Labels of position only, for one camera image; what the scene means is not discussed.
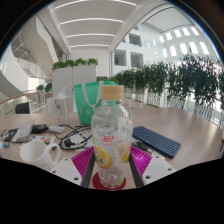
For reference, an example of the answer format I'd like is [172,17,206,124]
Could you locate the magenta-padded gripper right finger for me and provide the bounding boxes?
[127,145,177,190]

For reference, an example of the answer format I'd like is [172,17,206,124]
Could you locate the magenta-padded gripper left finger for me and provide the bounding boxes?
[49,146,98,190]

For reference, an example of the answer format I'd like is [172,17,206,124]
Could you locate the clear bottle with tan cap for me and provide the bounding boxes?
[90,84,134,190]

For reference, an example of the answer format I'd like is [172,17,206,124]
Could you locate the dark blue keyboard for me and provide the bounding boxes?
[131,125,182,159]

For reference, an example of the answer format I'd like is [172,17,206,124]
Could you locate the white paper cup mug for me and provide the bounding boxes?
[19,139,62,171]

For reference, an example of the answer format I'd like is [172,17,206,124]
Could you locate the colourful sticker sheet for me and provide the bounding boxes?
[19,134,56,147]

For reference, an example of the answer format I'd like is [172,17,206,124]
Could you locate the black power adapter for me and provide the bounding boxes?
[31,123,50,135]

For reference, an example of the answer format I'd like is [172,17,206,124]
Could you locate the silver foil packet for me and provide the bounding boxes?
[11,119,36,143]

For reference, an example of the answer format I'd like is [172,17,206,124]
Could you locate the clear shaker bottle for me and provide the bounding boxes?
[52,87,70,126]

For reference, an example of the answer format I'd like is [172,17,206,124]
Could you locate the green tote bag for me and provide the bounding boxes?
[72,80,118,126]

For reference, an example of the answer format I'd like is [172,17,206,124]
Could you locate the black office chair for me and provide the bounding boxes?
[14,102,31,115]

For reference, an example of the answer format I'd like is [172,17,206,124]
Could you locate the row of green hedge plants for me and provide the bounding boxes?
[106,54,224,118]

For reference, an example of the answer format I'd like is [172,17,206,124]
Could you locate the white planter box with plants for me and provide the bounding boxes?
[51,57,100,98]

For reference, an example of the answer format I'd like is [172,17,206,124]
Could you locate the long ceiling light strips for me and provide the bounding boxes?
[54,0,138,49]

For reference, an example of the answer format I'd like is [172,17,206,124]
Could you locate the black cable bundle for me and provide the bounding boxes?
[49,124,93,152]

